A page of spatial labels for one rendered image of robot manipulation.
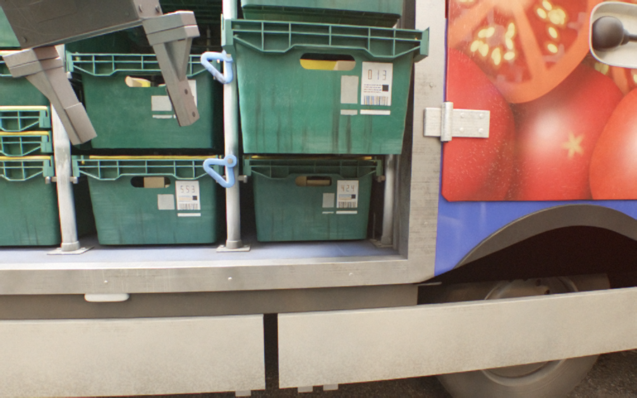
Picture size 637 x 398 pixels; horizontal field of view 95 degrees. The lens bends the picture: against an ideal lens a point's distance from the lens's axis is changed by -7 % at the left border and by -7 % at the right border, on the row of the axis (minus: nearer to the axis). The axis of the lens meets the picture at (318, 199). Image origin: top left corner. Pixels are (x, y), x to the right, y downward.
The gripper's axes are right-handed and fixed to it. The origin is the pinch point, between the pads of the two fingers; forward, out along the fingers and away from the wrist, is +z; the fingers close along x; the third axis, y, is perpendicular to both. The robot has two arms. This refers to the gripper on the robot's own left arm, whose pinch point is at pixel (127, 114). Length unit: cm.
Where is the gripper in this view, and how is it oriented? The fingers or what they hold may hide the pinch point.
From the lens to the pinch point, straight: 40.2
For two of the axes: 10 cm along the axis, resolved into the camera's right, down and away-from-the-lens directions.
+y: 0.5, -5.0, 8.6
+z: 1.5, 8.6, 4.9
